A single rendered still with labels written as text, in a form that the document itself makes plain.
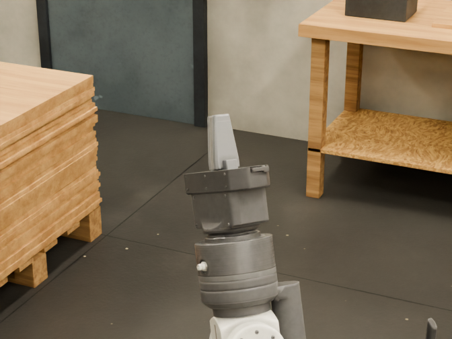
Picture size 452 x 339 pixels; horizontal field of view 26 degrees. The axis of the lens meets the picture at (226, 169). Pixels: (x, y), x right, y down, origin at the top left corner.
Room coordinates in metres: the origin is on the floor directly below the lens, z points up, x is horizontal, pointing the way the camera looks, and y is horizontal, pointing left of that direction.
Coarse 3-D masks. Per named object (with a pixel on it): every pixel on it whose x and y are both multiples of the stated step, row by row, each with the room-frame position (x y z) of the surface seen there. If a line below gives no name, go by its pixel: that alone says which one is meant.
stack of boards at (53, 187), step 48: (0, 96) 3.79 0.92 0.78; (48, 96) 3.79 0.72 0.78; (0, 144) 3.45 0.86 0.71; (48, 144) 3.73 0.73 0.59; (96, 144) 4.07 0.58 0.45; (0, 192) 3.43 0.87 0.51; (48, 192) 3.73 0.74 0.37; (96, 192) 4.06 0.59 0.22; (0, 240) 3.40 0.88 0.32; (48, 240) 3.68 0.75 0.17
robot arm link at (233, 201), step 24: (240, 168) 0.96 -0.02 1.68; (264, 168) 0.96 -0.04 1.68; (192, 192) 1.00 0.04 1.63; (216, 192) 0.97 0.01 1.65; (240, 192) 0.96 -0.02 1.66; (264, 192) 0.98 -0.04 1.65; (216, 216) 0.97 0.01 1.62; (240, 216) 0.95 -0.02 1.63; (264, 216) 0.96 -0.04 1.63; (216, 240) 0.95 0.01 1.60; (240, 240) 0.95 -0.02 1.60; (264, 240) 0.95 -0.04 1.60; (216, 264) 0.93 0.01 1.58; (240, 264) 0.93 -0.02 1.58; (264, 264) 0.94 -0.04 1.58
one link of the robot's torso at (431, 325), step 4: (428, 320) 1.09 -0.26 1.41; (432, 320) 1.09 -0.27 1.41; (428, 324) 1.09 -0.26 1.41; (432, 324) 1.09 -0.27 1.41; (436, 324) 1.09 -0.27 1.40; (428, 328) 1.08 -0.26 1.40; (432, 328) 1.08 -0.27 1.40; (436, 328) 1.08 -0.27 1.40; (428, 332) 1.08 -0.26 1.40; (432, 332) 1.08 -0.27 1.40; (436, 332) 1.09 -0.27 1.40; (428, 336) 1.08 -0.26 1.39; (432, 336) 1.08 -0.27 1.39
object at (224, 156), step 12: (216, 120) 1.02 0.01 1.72; (228, 120) 1.02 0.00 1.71; (216, 132) 1.01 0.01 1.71; (228, 132) 1.02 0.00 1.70; (216, 144) 1.01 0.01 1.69; (228, 144) 1.01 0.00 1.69; (216, 156) 1.00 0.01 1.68; (228, 156) 1.01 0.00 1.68; (216, 168) 0.99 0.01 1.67; (228, 168) 0.99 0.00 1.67
